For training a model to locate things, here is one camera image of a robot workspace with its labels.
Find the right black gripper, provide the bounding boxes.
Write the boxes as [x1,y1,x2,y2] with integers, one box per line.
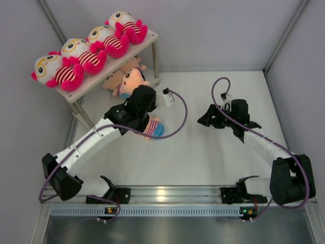
[198,104,237,129]

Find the boy plush showing black hair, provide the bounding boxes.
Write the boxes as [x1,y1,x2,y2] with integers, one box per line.
[143,117,165,137]

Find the boy plush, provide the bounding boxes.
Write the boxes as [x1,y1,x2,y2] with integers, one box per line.
[112,68,150,99]

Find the boy plush face up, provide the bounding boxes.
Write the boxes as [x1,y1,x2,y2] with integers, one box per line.
[102,70,124,91]
[119,56,146,74]

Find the panda plush with glasses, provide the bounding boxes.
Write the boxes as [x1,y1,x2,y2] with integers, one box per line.
[59,38,108,75]
[104,11,148,45]
[86,26,129,59]
[31,52,84,92]

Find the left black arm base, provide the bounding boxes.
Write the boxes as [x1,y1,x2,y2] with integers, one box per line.
[86,187,131,204]

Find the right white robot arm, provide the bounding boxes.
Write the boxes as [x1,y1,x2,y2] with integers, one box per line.
[198,99,316,205]

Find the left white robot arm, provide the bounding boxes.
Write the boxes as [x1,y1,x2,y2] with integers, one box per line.
[42,85,156,203]

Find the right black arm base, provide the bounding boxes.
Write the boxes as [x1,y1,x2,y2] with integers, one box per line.
[220,187,268,204]

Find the white two-tier shelf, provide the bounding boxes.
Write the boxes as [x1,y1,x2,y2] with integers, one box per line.
[56,30,160,128]

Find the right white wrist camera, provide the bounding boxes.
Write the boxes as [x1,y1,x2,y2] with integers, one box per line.
[220,93,233,110]

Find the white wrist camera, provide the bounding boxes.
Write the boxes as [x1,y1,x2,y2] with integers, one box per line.
[220,93,233,110]
[156,88,175,108]

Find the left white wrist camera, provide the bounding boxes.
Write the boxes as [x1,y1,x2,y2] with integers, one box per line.
[156,88,175,108]

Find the aluminium mounting rail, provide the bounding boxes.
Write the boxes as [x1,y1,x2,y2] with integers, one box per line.
[37,185,252,206]

